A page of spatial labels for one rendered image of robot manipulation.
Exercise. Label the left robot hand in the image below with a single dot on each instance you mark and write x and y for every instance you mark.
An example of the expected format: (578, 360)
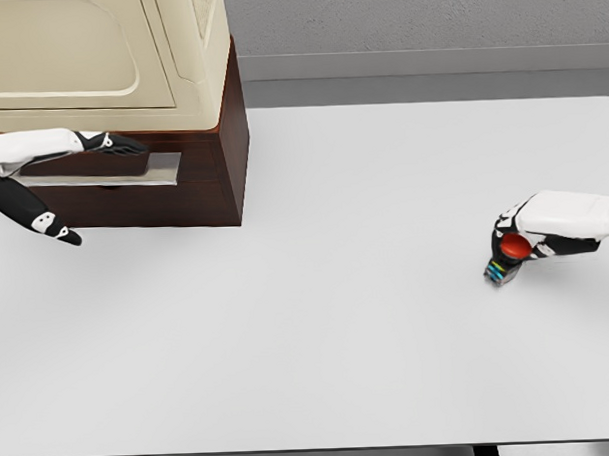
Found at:
(36, 144)

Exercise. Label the red push button switch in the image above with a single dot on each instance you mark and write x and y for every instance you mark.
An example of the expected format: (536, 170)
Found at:
(514, 245)

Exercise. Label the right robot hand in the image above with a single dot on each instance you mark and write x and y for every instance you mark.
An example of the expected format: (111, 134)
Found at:
(554, 214)

